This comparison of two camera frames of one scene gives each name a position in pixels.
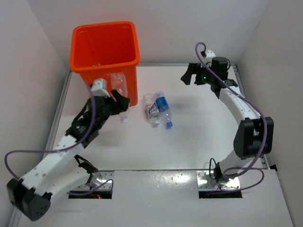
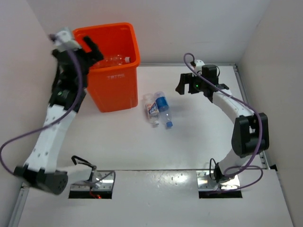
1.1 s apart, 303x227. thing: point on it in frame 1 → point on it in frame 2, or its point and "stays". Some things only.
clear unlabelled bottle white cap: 119,83 → 114,60
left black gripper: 122,102 → 93,56
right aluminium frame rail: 242,89 stays
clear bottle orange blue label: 151,109 stays
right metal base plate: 205,182 stays
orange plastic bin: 101,50 stays
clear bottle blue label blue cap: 162,102 stays
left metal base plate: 96,179 stays
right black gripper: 193,69 → 186,79
